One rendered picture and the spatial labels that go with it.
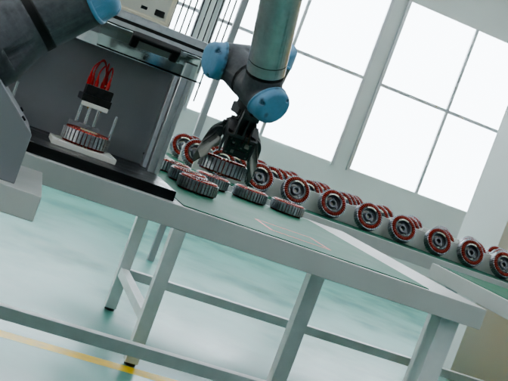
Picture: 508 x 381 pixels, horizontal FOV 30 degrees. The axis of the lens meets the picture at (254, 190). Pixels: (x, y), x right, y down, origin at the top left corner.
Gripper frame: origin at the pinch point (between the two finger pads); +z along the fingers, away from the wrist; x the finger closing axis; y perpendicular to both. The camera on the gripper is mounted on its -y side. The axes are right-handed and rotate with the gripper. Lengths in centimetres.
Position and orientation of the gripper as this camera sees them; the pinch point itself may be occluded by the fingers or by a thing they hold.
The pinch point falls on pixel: (221, 168)
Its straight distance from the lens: 214.6
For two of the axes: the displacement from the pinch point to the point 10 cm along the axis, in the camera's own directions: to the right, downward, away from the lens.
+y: -0.6, 5.7, -8.2
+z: -3.8, 7.4, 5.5
